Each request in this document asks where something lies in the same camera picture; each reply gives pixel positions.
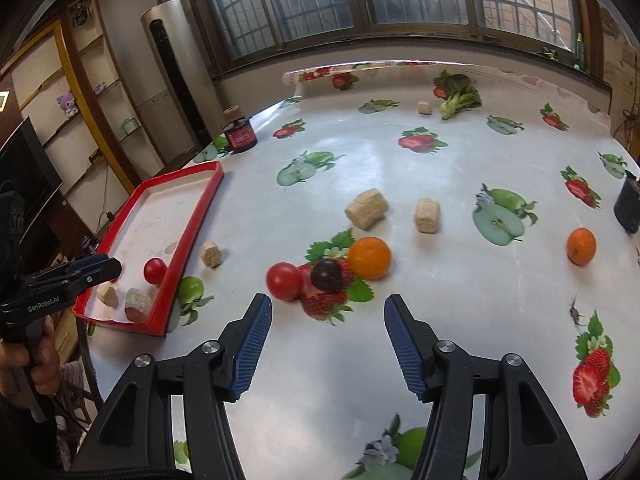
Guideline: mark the purple plush toy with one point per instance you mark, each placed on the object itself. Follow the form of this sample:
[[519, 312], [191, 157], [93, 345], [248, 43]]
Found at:
[[67, 103]]

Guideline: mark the dark round jar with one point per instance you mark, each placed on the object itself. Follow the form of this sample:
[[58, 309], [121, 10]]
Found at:
[[627, 205]]

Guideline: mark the red tomato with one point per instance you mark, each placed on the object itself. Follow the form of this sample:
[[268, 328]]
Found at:
[[155, 271], [284, 281]]

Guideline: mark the large orange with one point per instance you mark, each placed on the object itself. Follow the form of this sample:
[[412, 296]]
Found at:
[[369, 258]]

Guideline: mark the dark purple plum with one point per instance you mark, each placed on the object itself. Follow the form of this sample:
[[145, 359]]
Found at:
[[327, 275]]

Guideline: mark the yellow framed square wall panel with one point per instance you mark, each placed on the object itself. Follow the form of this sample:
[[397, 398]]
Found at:
[[3, 101]]

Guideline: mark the black television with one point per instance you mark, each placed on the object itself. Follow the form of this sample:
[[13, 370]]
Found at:
[[25, 165]]

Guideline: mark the large sugarcane piece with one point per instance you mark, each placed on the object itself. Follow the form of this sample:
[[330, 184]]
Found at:
[[367, 208]]

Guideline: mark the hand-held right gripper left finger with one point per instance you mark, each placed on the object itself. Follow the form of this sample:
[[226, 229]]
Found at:
[[252, 347]]

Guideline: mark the tower air conditioner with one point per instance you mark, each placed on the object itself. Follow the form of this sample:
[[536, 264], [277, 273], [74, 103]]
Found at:
[[175, 85]]

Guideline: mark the green bottle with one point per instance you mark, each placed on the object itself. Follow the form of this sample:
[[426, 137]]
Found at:
[[579, 52]]

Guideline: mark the small pastel figurine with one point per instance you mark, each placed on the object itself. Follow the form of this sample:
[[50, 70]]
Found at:
[[100, 87]]

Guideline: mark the small black white device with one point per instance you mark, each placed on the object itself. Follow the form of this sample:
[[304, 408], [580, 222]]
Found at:
[[80, 12]]

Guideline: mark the small green box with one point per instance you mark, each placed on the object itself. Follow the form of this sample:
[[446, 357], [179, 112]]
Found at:
[[128, 126]]

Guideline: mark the small green plant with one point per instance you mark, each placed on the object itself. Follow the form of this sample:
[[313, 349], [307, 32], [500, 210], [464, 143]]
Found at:
[[550, 53]]

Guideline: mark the green bok choy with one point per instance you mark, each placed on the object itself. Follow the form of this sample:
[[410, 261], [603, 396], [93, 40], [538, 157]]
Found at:
[[462, 95]]

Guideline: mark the medium sugarcane piece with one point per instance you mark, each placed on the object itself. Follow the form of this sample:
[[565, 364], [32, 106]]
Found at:
[[137, 304], [426, 216]]

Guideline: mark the person's left forearm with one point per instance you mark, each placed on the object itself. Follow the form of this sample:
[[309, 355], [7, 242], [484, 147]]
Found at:
[[15, 440]]

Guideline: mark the red rimmed white tray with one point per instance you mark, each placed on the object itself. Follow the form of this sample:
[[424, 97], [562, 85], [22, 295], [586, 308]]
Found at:
[[150, 220]]

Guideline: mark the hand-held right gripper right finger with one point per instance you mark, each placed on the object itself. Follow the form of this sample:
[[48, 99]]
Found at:
[[406, 350]]

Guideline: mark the dark jar with red label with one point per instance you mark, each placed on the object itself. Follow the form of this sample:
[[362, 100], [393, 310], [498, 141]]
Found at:
[[240, 137]]

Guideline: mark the person's left hand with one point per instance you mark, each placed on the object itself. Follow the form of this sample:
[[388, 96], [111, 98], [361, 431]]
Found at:
[[47, 365]]

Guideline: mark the white wall shelf unit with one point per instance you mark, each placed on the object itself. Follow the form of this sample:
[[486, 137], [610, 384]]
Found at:
[[50, 125]]

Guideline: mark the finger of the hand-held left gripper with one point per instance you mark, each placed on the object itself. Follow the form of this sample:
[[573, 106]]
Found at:
[[97, 272], [75, 266]]

